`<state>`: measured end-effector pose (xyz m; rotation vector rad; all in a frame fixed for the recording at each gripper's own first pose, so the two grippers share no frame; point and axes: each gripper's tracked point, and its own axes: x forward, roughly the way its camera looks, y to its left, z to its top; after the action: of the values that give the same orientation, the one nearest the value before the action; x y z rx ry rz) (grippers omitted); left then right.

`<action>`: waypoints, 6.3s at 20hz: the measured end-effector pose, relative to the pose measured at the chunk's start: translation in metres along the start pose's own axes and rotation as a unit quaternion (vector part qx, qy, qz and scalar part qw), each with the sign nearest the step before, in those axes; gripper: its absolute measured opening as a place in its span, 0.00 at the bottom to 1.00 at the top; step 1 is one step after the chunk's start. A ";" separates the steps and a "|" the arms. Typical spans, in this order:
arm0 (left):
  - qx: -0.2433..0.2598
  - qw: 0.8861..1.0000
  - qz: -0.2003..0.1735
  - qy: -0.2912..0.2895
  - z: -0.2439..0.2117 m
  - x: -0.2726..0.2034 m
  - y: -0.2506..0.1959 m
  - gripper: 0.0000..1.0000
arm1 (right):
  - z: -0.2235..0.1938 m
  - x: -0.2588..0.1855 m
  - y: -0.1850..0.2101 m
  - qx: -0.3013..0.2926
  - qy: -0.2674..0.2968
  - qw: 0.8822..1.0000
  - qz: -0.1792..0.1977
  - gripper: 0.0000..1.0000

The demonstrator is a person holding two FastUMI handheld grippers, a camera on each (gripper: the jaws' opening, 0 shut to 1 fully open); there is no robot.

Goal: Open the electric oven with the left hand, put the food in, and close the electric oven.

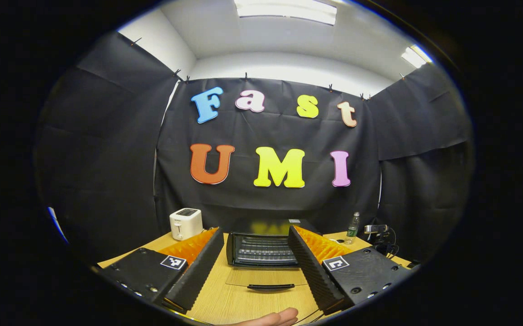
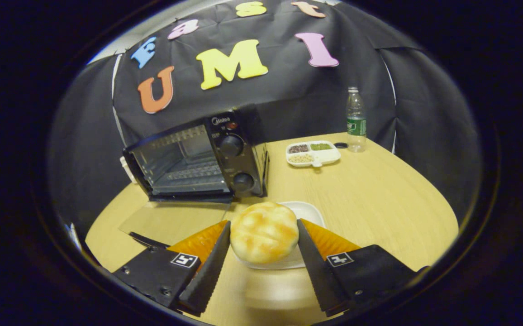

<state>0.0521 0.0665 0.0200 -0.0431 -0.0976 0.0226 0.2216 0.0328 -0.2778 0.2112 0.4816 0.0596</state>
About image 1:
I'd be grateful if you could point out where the long ceiling light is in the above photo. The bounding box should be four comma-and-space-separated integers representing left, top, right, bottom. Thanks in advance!
233, 0, 338, 26

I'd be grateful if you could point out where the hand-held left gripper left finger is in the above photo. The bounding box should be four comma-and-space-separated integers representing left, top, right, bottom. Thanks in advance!
90, 227, 225, 314

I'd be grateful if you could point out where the black backdrop cloth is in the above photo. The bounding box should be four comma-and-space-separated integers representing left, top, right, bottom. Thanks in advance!
35, 32, 475, 268

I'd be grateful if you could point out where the small ceiling light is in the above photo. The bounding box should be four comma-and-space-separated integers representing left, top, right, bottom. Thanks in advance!
400, 44, 434, 69

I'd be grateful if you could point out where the white toaster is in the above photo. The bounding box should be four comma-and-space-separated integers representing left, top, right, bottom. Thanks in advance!
169, 208, 204, 241

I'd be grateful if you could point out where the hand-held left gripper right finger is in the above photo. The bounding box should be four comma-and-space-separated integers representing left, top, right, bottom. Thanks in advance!
288, 225, 414, 316

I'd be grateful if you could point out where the clear plastic water bottle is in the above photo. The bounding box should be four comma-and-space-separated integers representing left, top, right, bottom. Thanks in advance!
345, 212, 361, 245

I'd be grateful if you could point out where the black electric oven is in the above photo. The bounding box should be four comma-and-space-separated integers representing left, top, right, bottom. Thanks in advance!
225, 219, 323, 290

